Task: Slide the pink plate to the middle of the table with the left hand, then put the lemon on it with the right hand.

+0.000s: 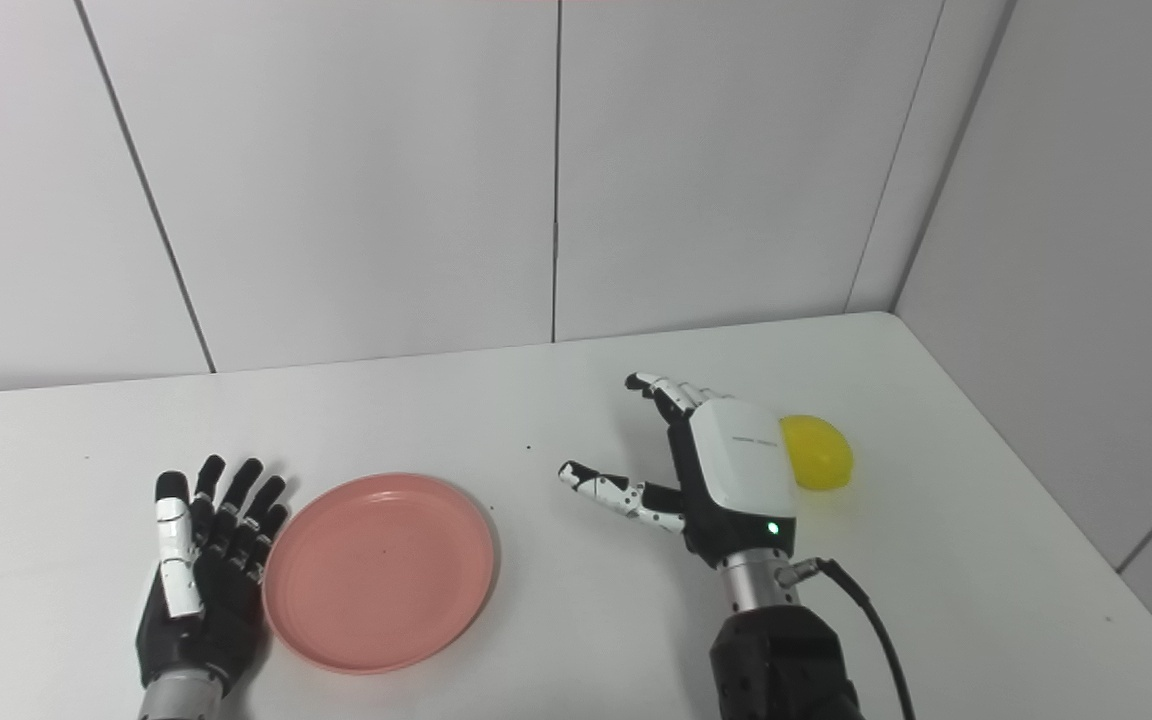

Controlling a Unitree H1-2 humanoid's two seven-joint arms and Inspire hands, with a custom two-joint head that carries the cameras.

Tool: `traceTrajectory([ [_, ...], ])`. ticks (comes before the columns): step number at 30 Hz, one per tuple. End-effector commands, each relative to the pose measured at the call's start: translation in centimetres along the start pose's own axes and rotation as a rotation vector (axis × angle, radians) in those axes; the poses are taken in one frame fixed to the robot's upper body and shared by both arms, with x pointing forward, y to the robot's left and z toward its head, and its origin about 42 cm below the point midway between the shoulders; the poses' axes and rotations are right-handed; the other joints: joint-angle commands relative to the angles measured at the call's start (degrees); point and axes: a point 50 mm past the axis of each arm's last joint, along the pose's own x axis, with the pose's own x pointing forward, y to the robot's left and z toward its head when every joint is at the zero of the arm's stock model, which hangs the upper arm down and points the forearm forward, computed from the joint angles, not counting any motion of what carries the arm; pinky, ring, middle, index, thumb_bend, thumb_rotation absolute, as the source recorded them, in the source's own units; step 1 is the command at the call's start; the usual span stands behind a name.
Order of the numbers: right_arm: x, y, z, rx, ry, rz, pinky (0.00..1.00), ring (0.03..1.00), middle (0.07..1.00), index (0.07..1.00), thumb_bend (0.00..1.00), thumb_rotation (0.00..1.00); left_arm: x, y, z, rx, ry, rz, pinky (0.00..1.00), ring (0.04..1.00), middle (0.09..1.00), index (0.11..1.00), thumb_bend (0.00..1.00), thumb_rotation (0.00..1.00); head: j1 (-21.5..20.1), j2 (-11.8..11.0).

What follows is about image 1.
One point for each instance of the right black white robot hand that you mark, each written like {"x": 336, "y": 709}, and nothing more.
{"x": 741, "y": 480}

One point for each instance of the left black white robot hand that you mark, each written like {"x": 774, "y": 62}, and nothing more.
{"x": 201, "y": 610}

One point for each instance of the yellow lemon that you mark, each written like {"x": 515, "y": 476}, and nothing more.
{"x": 821, "y": 455}

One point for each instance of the pink round plate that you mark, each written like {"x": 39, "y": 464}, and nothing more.
{"x": 379, "y": 572}

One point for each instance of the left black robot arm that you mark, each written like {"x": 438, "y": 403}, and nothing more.
{"x": 179, "y": 698}

